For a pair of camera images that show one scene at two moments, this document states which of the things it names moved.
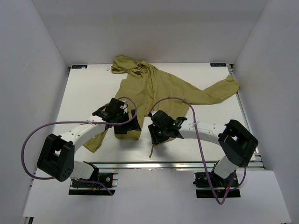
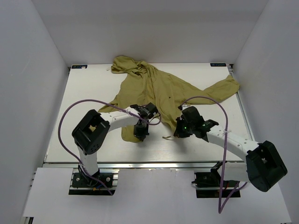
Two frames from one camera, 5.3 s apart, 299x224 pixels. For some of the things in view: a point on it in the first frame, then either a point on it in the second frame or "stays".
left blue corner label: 79,66 stays
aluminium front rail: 156,165 stays
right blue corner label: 218,65 stays
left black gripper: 133,124 to 141,135
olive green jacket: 145,89 stays
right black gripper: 155,138 to 179,133
